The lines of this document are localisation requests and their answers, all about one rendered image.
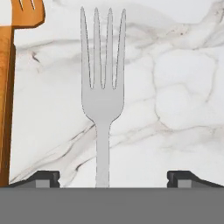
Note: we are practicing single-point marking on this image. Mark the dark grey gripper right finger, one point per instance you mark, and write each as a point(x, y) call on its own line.
point(180, 178)

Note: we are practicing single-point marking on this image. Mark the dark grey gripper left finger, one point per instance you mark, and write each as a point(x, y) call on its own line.
point(46, 178)

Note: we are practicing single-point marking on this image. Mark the silver metal fork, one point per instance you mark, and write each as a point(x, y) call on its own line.
point(102, 102)

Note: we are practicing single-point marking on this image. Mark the slotted wooden spatula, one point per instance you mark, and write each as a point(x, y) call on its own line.
point(5, 87)

